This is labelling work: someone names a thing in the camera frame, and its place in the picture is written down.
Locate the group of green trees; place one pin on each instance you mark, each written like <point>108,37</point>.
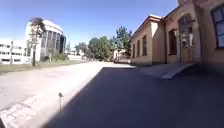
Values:
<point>100,46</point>

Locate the grey asphalt road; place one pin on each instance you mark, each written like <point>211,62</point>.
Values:
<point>110,96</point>

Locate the pale concrete ramp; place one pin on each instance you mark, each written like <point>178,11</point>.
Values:
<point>166,69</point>

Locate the white round glass building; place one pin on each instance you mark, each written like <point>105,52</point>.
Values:
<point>50,40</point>

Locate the yellow brick building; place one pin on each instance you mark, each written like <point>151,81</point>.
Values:
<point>186,36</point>

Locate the tall thin tree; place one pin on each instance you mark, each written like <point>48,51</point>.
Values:
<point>35,33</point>

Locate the grass strip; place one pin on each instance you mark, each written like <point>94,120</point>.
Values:
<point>23,66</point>

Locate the pole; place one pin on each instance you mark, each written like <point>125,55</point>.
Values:
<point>11,52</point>

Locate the low white building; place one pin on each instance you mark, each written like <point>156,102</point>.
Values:
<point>10,52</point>

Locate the pale stone kerb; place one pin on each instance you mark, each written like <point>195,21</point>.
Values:
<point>16,115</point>

